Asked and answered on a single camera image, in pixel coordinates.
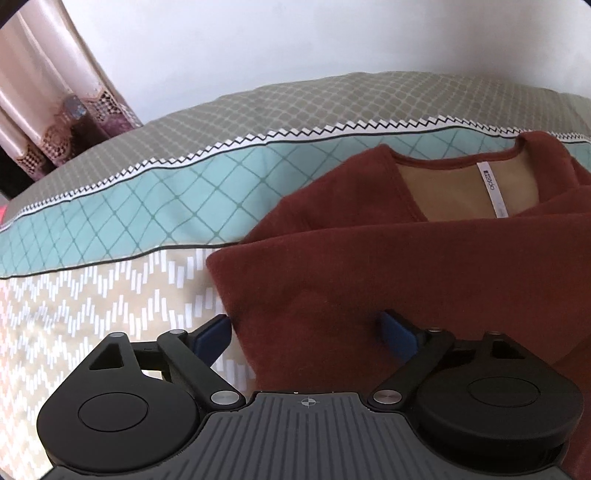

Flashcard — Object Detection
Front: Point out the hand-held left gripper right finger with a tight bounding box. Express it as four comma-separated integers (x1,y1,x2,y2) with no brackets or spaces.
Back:
369,309,531,411

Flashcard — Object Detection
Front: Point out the patterned bed sheet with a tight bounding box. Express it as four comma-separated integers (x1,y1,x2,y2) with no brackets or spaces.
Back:
0,71,591,480

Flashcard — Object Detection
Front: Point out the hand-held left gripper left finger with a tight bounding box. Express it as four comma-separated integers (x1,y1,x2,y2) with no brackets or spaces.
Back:
86,314,247,411

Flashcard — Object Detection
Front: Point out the pink lace curtain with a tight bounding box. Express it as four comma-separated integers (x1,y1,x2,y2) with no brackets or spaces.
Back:
0,0,144,178

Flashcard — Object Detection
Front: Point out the dark red fleece sweater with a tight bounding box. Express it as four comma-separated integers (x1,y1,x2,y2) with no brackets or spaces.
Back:
206,130,591,480

